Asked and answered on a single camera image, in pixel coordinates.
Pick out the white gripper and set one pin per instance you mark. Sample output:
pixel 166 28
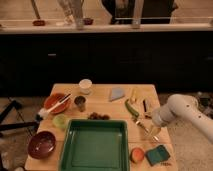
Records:
pixel 154 130

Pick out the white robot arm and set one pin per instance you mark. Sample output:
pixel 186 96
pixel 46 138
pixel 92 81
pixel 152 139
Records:
pixel 186 107

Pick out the white paper cup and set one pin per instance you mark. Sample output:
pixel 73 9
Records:
pixel 85 86

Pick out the light green small cup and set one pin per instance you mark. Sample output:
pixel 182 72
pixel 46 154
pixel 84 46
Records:
pixel 60 121

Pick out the wooden table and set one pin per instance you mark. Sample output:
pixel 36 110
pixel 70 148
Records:
pixel 98 101

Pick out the teal sponge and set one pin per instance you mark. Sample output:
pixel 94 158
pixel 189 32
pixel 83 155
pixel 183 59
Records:
pixel 157 155

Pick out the green cucumber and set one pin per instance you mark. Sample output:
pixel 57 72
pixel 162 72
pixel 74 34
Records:
pixel 131 109

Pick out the black marker pen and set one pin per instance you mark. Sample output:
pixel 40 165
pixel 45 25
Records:
pixel 145 108

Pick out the orange peach fruit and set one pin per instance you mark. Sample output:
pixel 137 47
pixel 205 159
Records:
pixel 137 155

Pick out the yellow banana piece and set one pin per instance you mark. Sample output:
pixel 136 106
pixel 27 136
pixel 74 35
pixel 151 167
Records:
pixel 133 97

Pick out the grey blue cloth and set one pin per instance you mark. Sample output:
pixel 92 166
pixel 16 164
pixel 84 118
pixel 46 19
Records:
pixel 116 93

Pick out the bunch of dark grapes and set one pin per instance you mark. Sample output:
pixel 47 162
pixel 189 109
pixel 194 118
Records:
pixel 96 116

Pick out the green plastic tray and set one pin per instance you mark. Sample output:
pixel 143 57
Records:
pixel 95 145

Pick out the orange bowl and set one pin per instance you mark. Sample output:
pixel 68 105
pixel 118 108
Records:
pixel 53 99

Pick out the white dish brush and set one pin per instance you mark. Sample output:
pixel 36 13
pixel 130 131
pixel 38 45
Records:
pixel 43 113

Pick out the maroon bowl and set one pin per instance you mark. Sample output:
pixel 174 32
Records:
pixel 42 145

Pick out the dark red small bowl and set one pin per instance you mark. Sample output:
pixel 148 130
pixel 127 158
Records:
pixel 88 21

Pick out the black tripod stand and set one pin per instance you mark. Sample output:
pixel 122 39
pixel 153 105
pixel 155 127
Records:
pixel 15 125

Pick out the red bowl on counter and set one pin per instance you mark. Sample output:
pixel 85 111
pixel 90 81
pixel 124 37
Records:
pixel 38 23

